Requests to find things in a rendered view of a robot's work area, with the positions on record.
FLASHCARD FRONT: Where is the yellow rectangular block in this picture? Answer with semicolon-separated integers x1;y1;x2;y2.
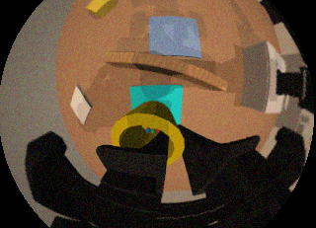
86;0;118;18

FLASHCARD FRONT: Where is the olive-yellow cup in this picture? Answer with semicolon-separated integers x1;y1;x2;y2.
111;101;185;166

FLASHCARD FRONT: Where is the beige square tile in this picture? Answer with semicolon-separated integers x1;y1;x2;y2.
70;86;92;124

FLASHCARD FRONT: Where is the dark brown long bar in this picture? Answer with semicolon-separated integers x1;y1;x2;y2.
104;51;228;91

